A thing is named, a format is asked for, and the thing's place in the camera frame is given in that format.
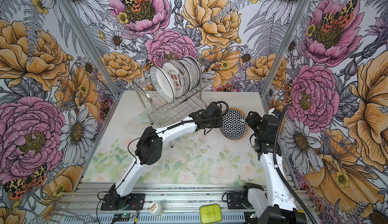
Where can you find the left aluminium corner post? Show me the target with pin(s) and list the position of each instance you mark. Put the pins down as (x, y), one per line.
(78, 26)

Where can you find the black striped rim plate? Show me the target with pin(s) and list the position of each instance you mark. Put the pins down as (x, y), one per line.
(163, 84)

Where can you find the black geometric pattern plate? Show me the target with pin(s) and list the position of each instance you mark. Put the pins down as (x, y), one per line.
(234, 125)

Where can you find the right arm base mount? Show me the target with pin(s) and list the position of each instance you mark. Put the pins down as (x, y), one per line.
(239, 199)

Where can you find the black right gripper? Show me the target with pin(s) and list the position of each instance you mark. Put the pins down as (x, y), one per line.
(255, 118)

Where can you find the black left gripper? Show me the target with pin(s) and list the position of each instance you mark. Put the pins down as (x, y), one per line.
(219, 123)

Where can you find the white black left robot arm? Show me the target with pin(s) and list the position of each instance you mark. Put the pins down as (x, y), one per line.
(150, 145)

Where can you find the round tape roll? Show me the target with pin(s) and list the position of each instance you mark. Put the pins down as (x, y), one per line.
(156, 209)

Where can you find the red floral pattern plate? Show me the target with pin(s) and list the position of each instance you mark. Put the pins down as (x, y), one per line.
(176, 76)

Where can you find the white rear plate stack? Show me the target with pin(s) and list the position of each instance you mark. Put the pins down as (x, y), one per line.
(194, 71)

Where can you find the silver wire dish rack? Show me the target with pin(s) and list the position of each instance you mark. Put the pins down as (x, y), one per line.
(161, 113)

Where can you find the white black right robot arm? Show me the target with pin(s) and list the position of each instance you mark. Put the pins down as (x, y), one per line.
(276, 202)

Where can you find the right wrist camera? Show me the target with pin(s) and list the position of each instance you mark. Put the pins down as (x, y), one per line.
(274, 112)

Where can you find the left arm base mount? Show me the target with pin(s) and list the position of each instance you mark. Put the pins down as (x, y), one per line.
(114, 202)

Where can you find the green circuit board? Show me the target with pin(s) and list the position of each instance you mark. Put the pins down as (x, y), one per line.
(124, 217)

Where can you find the green square box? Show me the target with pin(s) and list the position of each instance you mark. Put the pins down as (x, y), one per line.
(210, 214)

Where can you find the right aluminium corner post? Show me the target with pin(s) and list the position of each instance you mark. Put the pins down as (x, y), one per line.
(294, 21)

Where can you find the aluminium corner post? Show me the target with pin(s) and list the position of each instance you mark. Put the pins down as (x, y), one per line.
(294, 21)
(78, 26)

